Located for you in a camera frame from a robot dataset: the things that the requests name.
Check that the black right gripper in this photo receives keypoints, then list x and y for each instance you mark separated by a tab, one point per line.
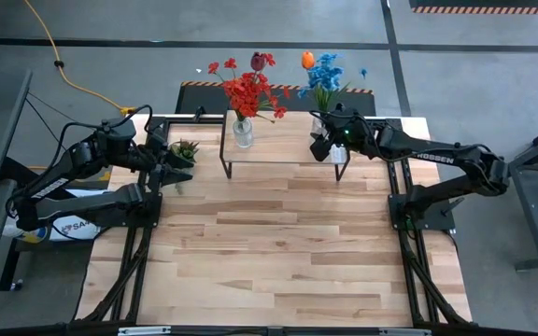
348	135

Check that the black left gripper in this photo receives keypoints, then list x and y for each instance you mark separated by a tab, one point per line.
157	158

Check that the diamond-pattern clear glass vase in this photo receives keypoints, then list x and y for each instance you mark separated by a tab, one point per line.
318	127

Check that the blue artificial flower bunch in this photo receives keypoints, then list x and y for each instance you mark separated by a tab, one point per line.
325	77

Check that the ribbed clear glass vase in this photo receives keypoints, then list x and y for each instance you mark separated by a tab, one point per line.
243	135

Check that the orange artificial tulip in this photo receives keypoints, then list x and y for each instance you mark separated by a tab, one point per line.
307	60

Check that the dark red artificial tulip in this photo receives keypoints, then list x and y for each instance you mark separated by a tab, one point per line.
258	61

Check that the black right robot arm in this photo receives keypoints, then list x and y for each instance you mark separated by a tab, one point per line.
437	156

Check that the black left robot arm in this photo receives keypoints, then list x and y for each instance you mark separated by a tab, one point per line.
87	205

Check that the wooden shelf with black legs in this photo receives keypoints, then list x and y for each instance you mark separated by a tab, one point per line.
283	140

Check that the potted green succulent plant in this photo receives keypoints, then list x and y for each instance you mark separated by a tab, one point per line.
185	149

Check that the black hazard-striped floor mat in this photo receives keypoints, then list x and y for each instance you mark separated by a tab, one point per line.
484	4
194	100

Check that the white printed box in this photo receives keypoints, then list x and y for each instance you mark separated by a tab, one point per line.
75	228

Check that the white spray bottle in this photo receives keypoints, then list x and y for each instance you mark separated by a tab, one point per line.
33	235

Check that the silver metal bracket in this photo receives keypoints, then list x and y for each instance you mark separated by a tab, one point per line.
404	332
144	331

